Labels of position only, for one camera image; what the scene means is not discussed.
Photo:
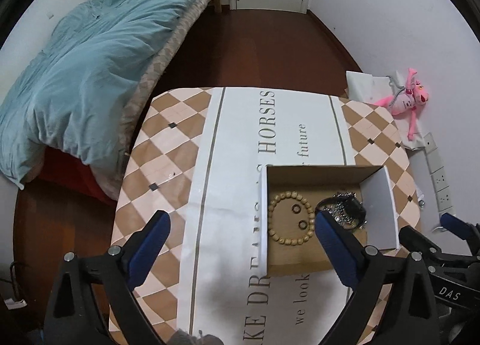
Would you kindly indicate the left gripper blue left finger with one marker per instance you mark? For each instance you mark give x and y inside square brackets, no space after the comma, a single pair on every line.
[144,246]

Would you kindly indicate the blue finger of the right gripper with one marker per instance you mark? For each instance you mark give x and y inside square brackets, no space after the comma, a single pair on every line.
[459,228]

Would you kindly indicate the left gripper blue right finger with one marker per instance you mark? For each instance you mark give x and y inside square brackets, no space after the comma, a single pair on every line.
[344,251]

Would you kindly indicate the white cardboard jewelry box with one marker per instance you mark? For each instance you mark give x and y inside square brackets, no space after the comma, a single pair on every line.
[288,197]

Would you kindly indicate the woven pattern mattress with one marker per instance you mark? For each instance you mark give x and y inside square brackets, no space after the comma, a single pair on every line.
[110,185]

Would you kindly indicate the checkered tablecloth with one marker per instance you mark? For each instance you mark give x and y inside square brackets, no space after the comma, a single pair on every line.
[198,156]

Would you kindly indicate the pink panther plush toy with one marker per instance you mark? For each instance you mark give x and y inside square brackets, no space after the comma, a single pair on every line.
[407,101]

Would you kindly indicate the teal blue duvet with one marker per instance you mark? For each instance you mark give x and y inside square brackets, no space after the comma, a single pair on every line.
[77,95]

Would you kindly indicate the white wall power strip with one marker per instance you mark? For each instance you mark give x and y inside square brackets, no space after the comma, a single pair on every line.
[438,176]

